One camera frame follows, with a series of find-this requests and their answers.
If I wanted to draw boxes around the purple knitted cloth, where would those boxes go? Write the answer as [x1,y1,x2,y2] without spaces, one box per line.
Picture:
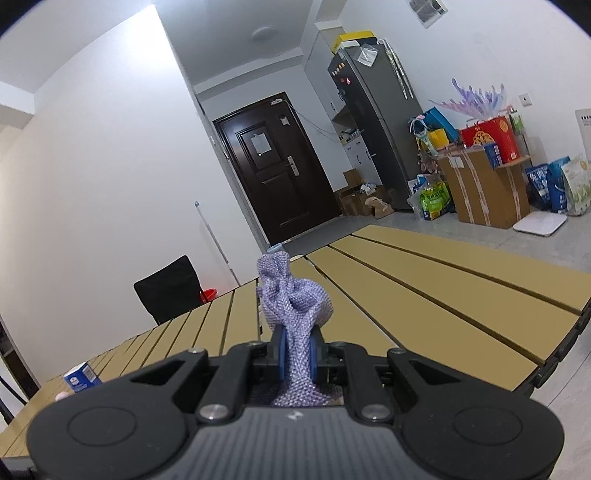
[257,251,341,408]

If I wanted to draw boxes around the black folding chair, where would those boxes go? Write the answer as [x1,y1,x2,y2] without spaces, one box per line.
[133,255,204,325]

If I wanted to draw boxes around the green pet food bag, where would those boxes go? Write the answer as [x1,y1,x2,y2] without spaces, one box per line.
[419,181,453,221]

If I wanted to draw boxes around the dark wooden door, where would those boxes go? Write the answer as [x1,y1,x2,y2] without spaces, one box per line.
[213,92,341,245]

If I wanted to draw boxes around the blue white small carton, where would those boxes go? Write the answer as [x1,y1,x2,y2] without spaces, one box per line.
[63,362,102,393]

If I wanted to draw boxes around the pink fuzzy item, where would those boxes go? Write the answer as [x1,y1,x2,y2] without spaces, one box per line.
[55,391,70,401]

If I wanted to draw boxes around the large cardboard box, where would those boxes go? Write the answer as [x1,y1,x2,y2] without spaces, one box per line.
[437,146,530,229]

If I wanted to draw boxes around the white bathroom scale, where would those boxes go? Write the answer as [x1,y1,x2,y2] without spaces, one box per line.
[513,211,568,237]

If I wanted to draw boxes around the dark grey refrigerator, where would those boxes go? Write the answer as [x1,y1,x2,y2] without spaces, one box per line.
[328,38,423,212]

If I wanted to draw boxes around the blue pet food bag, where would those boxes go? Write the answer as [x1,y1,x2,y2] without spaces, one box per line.
[525,156,570,214]

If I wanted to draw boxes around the red gift box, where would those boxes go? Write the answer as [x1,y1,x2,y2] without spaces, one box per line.
[460,116,520,164]

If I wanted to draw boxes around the purple decorative plant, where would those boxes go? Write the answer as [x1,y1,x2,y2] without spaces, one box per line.
[432,78,507,121]

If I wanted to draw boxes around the yellow box on fridge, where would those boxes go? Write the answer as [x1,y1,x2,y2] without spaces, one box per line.
[332,30,376,53]

